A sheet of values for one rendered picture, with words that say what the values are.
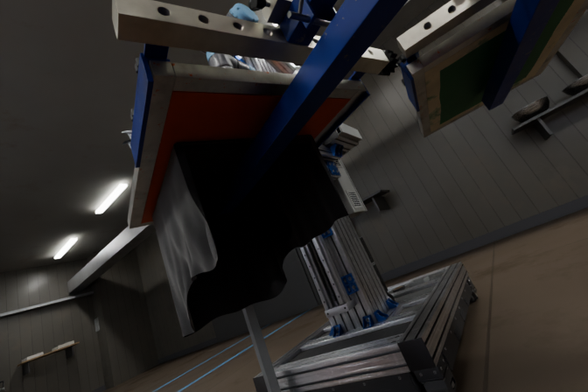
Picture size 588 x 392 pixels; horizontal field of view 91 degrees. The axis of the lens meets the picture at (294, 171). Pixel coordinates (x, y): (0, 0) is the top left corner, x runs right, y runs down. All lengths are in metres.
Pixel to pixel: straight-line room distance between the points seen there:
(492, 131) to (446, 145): 0.57
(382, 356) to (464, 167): 3.72
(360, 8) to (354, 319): 1.39
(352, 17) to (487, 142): 4.23
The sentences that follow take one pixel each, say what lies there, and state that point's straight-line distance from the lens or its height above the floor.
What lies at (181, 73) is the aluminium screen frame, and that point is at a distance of 0.60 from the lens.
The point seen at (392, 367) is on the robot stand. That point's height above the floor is 0.15.
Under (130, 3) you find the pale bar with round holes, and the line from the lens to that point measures 0.58.
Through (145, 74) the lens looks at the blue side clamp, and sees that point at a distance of 0.59.
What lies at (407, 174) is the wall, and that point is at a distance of 4.78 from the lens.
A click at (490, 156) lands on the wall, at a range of 4.66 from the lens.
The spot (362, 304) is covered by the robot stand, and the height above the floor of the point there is 0.32.
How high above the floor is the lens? 0.54
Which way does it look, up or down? 19 degrees up
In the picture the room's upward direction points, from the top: 24 degrees counter-clockwise
